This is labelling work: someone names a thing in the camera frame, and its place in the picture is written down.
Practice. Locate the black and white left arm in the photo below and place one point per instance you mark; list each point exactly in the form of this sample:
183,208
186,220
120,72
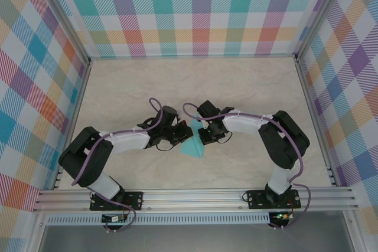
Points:
85,157

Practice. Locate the small black circuit board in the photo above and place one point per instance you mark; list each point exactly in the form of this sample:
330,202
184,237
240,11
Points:
113,219

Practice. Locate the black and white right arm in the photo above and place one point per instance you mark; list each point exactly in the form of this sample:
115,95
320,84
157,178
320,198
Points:
283,140

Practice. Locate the aluminium side rail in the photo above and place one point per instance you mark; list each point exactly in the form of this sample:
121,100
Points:
310,101
72,125

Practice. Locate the wide aluminium mounting rail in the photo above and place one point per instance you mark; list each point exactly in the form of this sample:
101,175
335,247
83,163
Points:
192,200

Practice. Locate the thin aluminium wall rail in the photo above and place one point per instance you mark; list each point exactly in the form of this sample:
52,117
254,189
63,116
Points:
192,56

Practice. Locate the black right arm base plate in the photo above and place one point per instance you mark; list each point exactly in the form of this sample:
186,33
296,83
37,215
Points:
257,199

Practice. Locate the grey metal panel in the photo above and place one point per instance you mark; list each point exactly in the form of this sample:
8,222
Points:
192,238

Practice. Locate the turquoise cloth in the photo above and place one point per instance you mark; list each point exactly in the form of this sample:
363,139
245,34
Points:
193,148

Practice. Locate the aluminium frame post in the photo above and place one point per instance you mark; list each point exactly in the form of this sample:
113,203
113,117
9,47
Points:
67,16
319,13

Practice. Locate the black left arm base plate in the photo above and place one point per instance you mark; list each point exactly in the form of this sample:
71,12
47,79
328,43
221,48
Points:
134,200

